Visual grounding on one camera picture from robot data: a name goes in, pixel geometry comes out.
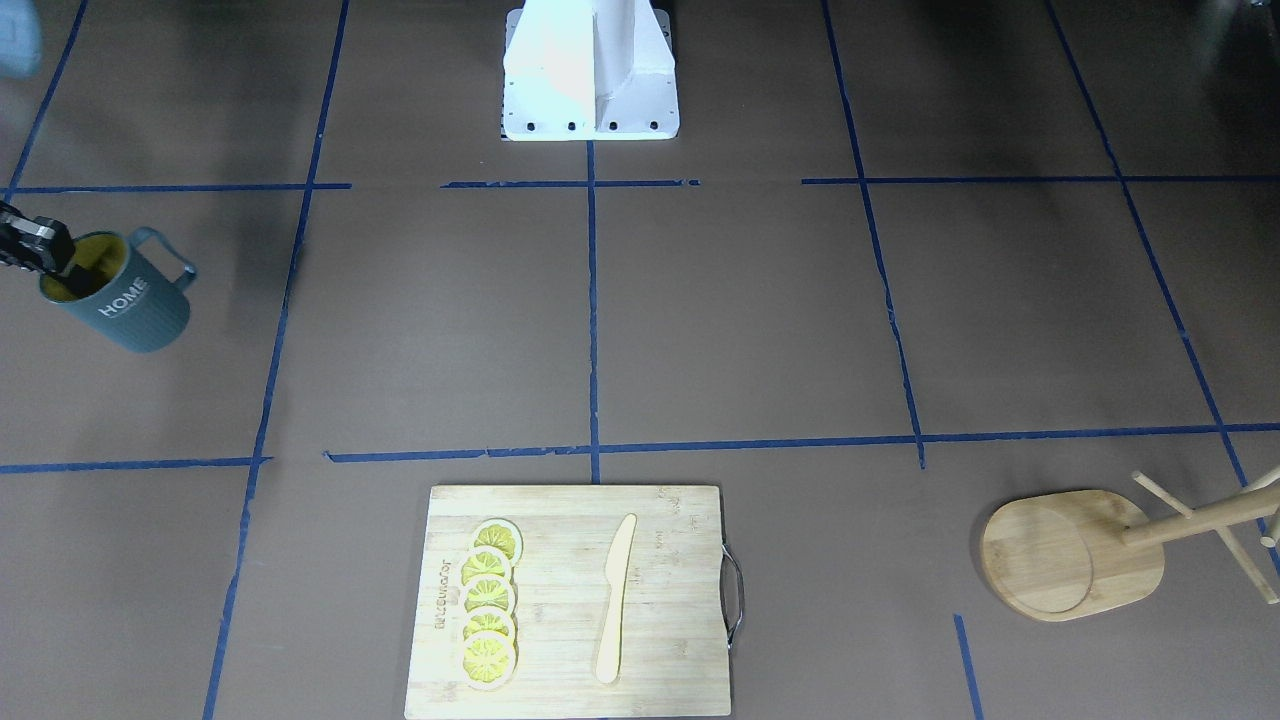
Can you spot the wooden cutting board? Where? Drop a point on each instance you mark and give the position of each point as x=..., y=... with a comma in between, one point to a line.
x=675, y=658

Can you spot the white pole with base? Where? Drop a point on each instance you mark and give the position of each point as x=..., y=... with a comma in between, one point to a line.
x=590, y=71

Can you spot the dark green HOME mug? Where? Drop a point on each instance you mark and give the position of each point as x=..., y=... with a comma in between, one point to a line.
x=132, y=303

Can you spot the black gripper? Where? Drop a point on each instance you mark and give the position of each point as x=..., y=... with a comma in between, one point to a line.
x=30, y=243

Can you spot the wooden cup storage rack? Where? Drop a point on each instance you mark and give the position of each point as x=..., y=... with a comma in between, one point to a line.
x=1075, y=554

